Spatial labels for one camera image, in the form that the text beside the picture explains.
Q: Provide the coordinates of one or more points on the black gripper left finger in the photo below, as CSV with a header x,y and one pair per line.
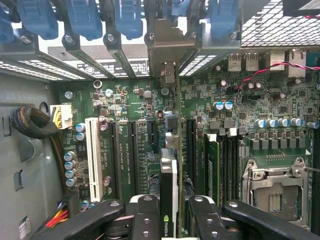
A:
x,y
147,220

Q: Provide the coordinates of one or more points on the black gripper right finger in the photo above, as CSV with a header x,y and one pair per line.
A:
x,y
207,222

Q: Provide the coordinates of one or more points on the green RAM stick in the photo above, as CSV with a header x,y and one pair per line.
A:
x,y
212,170

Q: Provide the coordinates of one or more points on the black RAM slot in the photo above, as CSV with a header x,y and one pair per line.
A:
x,y
230,170

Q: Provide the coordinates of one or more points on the long black expansion slot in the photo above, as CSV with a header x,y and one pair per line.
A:
x,y
133,155
115,160
192,150

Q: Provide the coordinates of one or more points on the metal CPU socket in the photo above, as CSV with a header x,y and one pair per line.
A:
x,y
275,192

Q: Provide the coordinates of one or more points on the white PCI expansion slot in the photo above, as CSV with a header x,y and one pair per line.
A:
x,y
93,155

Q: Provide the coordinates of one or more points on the short black expansion slot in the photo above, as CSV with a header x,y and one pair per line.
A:
x,y
152,132

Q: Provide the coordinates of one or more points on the green motherboard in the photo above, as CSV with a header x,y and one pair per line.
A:
x,y
207,105

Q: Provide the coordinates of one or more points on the white power connector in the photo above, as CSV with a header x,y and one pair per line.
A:
x,y
63,117

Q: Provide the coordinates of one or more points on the grey metal PC case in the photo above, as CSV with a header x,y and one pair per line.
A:
x,y
27,160

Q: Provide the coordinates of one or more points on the silver USB port block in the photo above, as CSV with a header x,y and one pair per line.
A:
x,y
235,62
252,62

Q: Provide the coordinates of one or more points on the silver ethernet port block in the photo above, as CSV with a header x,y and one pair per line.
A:
x,y
296,63

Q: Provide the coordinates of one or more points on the blue slot latch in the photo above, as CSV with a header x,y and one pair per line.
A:
x,y
128,20
85,20
223,20
40,17

